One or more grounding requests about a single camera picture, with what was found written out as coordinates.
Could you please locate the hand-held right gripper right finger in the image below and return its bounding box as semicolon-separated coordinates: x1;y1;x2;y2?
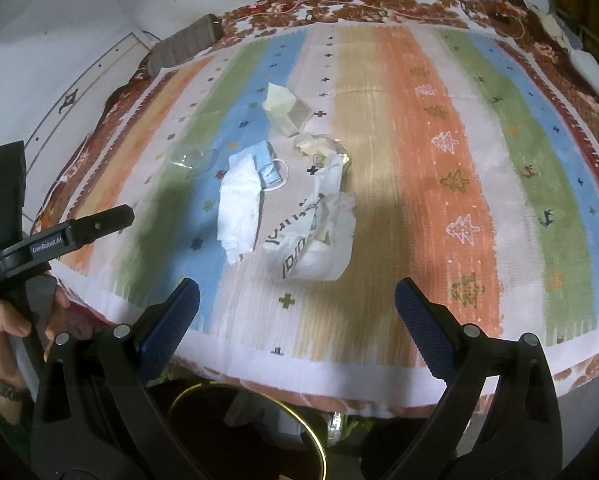
394;277;563;480

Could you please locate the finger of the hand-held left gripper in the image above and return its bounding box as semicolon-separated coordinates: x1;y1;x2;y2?
0;142;27;257
68;204;136;248

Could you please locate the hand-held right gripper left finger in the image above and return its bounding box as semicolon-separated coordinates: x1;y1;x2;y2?
30;277;201;480

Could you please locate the dark bin with gold rim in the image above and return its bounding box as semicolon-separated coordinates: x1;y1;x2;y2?
169;382;327;480

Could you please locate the clear plastic wrapper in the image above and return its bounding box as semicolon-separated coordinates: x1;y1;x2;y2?
172;144;221;169

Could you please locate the clear plastic bag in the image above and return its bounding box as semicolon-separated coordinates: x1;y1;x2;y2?
224;391;301;443

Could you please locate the white tissue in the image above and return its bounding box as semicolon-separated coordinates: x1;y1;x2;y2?
216;155;266;265

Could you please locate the white printed plastic bag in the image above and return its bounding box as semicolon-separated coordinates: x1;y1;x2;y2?
262;152;357;282

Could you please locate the blue face mask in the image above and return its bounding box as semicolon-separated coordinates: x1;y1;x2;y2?
229;141;291;192

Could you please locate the pale yellow paper wrapper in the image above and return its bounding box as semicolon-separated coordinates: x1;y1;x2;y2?
262;82;313;137

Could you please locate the clear foil packet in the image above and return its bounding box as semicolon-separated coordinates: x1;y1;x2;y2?
293;132;351;172

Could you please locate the metal wristwatch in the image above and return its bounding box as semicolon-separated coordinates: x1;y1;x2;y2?
0;360;27;403

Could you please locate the white headboard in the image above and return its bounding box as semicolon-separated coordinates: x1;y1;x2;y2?
22;30;155;161

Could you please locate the striped colourful mat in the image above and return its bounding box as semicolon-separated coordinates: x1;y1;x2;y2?
54;22;599;408

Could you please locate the grey pillow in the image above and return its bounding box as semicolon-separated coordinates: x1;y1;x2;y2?
148;14;225;75

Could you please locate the white cloth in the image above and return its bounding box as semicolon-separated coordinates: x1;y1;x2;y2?
539;10;599;111

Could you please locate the brown floral blanket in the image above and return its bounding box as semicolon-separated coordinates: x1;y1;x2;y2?
29;0;599;421

